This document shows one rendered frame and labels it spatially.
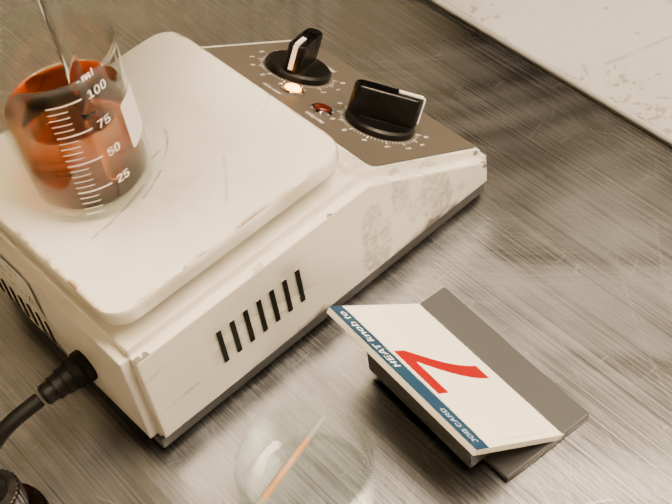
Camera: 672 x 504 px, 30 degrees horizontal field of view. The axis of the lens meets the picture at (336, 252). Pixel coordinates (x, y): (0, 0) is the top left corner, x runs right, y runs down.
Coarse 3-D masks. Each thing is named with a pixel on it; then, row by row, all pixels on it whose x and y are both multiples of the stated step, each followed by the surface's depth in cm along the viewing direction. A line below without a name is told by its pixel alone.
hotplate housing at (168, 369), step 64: (320, 192) 51; (384, 192) 53; (448, 192) 56; (0, 256) 52; (256, 256) 50; (320, 256) 52; (384, 256) 55; (64, 320) 50; (192, 320) 48; (256, 320) 51; (320, 320) 55; (64, 384) 51; (128, 384) 48; (192, 384) 50
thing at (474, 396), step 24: (360, 312) 52; (384, 312) 53; (408, 312) 54; (384, 336) 51; (408, 336) 52; (432, 336) 53; (408, 360) 50; (432, 360) 51; (456, 360) 52; (432, 384) 49; (456, 384) 50; (480, 384) 51; (456, 408) 48; (480, 408) 49; (504, 408) 50; (480, 432) 47; (504, 432) 48; (528, 432) 49
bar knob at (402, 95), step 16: (352, 96) 56; (368, 96) 55; (384, 96) 55; (400, 96) 55; (416, 96) 56; (352, 112) 56; (368, 112) 56; (384, 112) 56; (400, 112) 56; (416, 112) 56; (368, 128) 55; (384, 128) 55; (400, 128) 56
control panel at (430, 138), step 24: (216, 48) 59; (240, 48) 60; (264, 48) 61; (240, 72) 57; (264, 72) 58; (336, 72) 61; (288, 96) 56; (312, 96) 57; (336, 96) 58; (312, 120) 55; (336, 120) 56; (432, 120) 59; (360, 144) 54; (384, 144) 55; (408, 144) 55; (432, 144) 56; (456, 144) 57
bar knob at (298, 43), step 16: (304, 32) 59; (320, 32) 60; (288, 48) 58; (304, 48) 57; (272, 64) 58; (288, 64) 58; (304, 64) 58; (320, 64) 60; (304, 80) 58; (320, 80) 58
